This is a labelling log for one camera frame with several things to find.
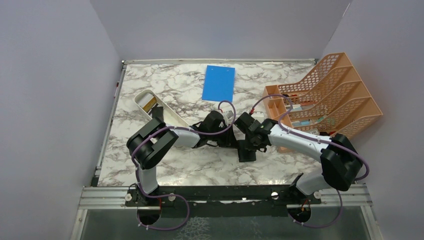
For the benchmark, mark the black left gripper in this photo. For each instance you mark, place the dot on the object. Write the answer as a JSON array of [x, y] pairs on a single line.
[[229, 140]]

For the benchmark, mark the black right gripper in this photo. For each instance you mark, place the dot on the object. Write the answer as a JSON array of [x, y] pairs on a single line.
[[249, 145]]

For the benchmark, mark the black leather card holder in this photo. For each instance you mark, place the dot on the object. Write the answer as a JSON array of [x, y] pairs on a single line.
[[246, 151]]

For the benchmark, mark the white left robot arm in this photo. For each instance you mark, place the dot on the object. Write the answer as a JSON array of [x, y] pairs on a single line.
[[149, 145]]

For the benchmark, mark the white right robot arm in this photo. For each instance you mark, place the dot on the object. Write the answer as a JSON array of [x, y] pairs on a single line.
[[340, 163]]

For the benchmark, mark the dark card in tray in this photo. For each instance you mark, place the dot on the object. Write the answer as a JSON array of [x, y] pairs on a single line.
[[157, 112]]

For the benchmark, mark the blue flat board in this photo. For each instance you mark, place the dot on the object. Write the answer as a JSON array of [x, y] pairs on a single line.
[[219, 83]]

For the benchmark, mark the white oblong plastic tray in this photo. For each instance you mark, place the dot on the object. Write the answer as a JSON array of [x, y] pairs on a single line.
[[170, 116]]

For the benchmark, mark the peach plastic file organizer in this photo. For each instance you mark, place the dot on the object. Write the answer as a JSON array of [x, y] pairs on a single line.
[[331, 99]]

